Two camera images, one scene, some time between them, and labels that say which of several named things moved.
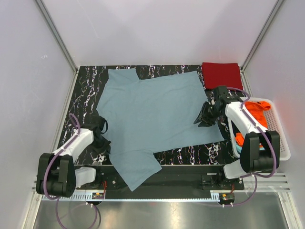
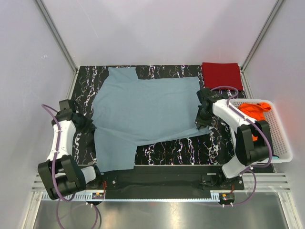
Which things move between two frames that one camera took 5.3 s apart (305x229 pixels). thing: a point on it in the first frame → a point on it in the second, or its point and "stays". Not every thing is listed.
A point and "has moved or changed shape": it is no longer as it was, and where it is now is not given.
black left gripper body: (101, 144) → (76, 113)
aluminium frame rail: (278, 182) stays
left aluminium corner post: (56, 36) stays
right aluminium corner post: (256, 44) stays
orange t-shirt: (259, 109) stays
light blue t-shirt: (151, 115) has moved or changed shape
